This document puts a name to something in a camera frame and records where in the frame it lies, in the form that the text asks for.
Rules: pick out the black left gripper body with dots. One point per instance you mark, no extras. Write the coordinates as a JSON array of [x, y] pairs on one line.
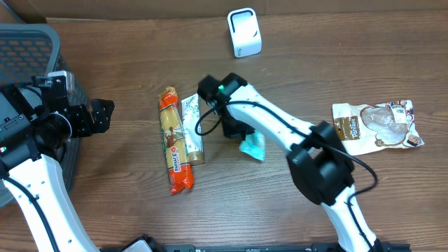
[[80, 121]]

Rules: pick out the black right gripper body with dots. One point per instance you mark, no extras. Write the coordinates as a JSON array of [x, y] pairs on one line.
[[237, 129]]

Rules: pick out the teal wipes packet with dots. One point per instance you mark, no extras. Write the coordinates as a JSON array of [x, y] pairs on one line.
[[254, 145]]

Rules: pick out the white Pantene tube gold cap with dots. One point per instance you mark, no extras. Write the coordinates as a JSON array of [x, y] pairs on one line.
[[190, 116]]

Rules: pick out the red snack package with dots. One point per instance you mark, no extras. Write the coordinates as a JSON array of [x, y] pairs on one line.
[[173, 142]]

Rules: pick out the clear beige zip pouch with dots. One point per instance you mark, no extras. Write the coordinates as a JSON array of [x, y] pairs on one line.
[[366, 129]]

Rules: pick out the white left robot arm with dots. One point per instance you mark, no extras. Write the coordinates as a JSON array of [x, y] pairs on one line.
[[33, 146]]

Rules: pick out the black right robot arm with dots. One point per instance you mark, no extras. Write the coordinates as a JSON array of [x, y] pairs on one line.
[[319, 164]]

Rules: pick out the white barcode scanner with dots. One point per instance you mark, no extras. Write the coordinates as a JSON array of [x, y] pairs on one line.
[[244, 32]]

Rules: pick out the dark grey plastic basket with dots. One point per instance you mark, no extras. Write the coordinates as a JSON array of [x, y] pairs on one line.
[[34, 50]]

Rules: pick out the brown cardboard backdrop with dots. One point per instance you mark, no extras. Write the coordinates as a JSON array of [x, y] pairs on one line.
[[39, 10]]

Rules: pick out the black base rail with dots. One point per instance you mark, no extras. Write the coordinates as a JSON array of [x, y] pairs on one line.
[[319, 247]]

